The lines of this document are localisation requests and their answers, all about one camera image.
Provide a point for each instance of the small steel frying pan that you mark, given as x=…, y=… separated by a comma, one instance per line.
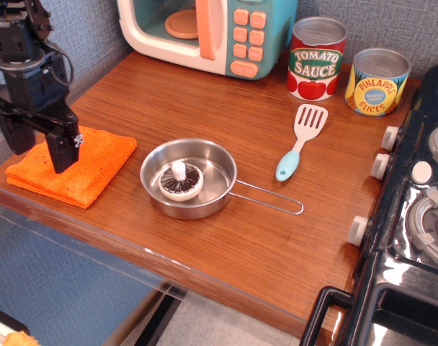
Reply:
x=220, y=174

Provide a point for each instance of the white stove knob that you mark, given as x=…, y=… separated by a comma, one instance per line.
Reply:
x=357, y=230
x=389, y=138
x=379, y=166

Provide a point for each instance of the tomato sauce can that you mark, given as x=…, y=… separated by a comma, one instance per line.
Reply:
x=316, y=54

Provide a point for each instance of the white spatula blue handle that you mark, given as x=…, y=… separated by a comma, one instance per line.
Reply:
x=309, y=121

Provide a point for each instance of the pineapple slices can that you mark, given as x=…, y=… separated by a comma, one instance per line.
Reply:
x=376, y=81

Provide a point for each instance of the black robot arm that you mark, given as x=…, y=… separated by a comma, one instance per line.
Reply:
x=24, y=30

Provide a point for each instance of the black toy stove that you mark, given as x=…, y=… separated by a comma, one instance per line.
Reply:
x=395, y=296

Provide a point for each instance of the white stove knob front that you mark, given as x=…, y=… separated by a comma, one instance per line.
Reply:
x=357, y=230

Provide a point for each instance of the white stove knob middle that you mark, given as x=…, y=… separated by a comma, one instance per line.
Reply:
x=379, y=166

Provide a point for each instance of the white stove knob rear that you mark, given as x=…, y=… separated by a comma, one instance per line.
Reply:
x=389, y=138

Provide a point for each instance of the toy microwave oven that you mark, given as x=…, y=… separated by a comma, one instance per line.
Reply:
x=241, y=39

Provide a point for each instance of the orange towel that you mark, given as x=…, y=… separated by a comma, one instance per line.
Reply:
x=101, y=157

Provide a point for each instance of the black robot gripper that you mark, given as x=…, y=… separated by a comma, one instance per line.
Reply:
x=33, y=98

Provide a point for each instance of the orange plush object corner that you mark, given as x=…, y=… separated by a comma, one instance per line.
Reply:
x=20, y=339

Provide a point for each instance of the toy mushroom half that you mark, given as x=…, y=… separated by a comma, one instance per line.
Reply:
x=181, y=182

